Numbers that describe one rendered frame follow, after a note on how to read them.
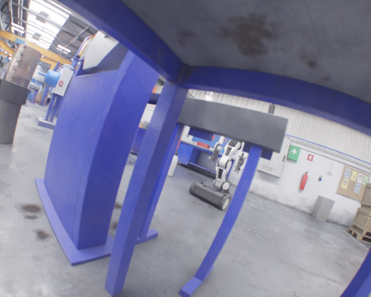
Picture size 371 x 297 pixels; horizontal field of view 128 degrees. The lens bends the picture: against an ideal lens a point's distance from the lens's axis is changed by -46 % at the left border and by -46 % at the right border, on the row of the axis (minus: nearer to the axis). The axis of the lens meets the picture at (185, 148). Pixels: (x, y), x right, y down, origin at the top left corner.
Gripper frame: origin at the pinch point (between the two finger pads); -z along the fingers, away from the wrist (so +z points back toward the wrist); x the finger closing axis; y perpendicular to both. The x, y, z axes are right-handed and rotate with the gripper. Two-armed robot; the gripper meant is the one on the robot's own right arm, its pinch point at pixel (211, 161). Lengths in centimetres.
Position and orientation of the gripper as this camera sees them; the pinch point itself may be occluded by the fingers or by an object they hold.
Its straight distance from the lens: 256.4
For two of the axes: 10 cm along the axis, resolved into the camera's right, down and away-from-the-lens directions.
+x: -5.1, -3.9, -7.6
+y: 7.3, 2.6, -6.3
